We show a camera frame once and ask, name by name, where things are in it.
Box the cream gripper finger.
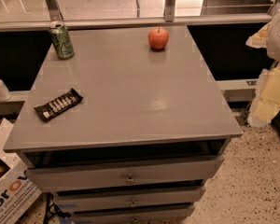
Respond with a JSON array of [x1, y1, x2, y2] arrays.
[[247, 64, 280, 127], [245, 24, 269, 49]]

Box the red apple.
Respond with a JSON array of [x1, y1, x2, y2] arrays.
[[148, 27, 169, 49]]

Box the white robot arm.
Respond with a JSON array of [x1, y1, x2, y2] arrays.
[[245, 8, 280, 127]]

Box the black rxbar chocolate wrapper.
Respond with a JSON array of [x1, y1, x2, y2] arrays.
[[34, 89, 83, 122]]

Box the green soda can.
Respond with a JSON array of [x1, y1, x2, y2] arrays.
[[49, 21, 75, 59]]

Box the white cardboard box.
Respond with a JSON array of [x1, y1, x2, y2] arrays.
[[0, 119, 41, 224]]

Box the grey metal railing frame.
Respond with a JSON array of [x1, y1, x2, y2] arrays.
[[0, 0, 280, 31]]

